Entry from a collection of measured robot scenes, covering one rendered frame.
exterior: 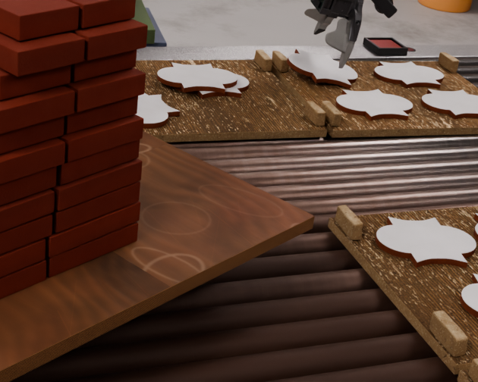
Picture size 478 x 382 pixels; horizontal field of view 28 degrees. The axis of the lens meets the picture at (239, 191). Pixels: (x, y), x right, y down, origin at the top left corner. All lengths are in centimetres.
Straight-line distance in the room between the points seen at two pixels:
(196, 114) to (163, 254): 66
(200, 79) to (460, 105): 50
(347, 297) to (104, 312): 40
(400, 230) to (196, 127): 43
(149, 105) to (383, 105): 45
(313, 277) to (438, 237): 21
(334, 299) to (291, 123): 53
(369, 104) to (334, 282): 60
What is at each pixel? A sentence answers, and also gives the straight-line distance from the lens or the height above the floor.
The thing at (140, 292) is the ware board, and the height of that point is 104.
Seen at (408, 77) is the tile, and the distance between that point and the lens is 198.
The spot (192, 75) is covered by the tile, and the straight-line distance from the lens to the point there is 179.
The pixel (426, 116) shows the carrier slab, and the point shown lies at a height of 94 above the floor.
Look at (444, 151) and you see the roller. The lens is 173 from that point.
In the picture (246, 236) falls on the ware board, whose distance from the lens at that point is 109.
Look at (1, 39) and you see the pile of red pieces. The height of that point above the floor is 129.
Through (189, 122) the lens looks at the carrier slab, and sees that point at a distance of 164.
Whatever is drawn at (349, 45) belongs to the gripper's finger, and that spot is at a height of 103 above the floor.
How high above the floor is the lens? 158
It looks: 27 degrees down
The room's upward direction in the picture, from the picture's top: 8 degrees clockwise
